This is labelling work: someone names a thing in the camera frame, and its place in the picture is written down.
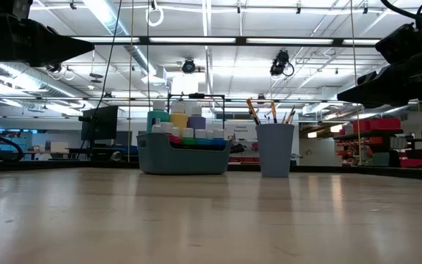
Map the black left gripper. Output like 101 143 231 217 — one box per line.
0 18 95 67

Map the thin dark hanging cord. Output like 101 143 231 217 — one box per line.
145 0 151 111

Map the large teal paint bottle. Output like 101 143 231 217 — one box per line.
147 100 171 133

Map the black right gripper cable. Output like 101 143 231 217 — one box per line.
379 0 422 23

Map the black computer monitor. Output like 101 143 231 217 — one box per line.
81 105 119 141

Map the black frame beam with lights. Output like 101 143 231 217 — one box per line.
71 34 380 48

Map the black camera with cable loop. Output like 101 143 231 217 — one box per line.
269 50 295 77

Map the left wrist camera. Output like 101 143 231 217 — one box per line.
0 0 33 20

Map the grey-blue plastic caddy tray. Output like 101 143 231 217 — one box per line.
136 132 232 175

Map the small light blue paint bottle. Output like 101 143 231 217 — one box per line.
194 128 207 146

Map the black hanging cable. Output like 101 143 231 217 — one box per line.
77 0 123 155

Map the large yellow paint bottle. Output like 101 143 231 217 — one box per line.
169 102 189 128

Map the white wall sign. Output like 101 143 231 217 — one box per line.
229 122 258 142

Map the black ceiling spotlight pair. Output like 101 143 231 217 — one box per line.
45 62 64 74

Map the large purple paint bottle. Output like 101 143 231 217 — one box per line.
187 105 207 130

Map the round black overhead camera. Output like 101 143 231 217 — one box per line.
181 58 196 74

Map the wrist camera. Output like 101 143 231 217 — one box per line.
374 22 422 65
0 0 33 20

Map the grey-blue plastic cup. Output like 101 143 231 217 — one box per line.
255 122 295 178

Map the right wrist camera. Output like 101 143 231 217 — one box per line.
374 22 422 65

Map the black and red machine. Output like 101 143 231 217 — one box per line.
230 142 251 162

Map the white hanging ring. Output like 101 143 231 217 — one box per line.
144 6 165 28

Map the shelf rack with red bins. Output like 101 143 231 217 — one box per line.
333 116 422 169

